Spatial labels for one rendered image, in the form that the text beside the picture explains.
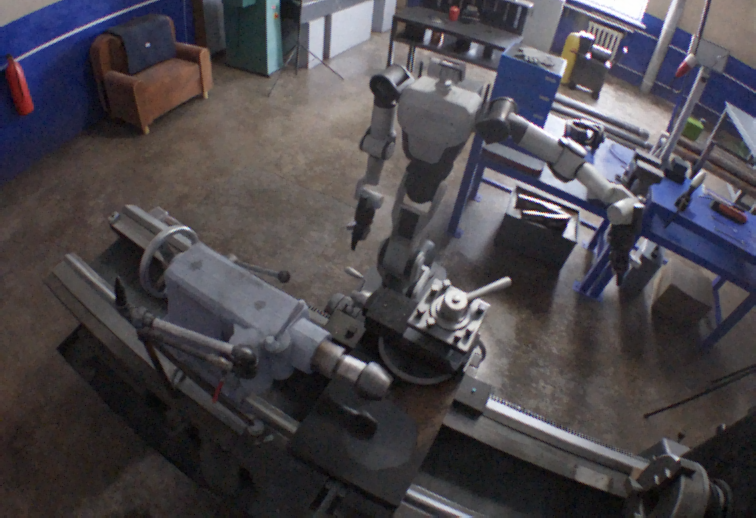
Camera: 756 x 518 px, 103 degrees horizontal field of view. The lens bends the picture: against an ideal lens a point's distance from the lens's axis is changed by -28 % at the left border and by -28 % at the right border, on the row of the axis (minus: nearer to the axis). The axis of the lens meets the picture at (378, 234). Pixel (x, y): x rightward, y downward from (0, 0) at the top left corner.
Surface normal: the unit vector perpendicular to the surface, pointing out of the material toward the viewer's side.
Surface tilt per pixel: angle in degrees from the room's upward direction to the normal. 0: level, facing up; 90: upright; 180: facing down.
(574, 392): 0
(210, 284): 0
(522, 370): 0
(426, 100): 45
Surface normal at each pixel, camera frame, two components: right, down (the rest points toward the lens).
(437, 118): -0.47, 0.59
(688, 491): 0.09, -0.68
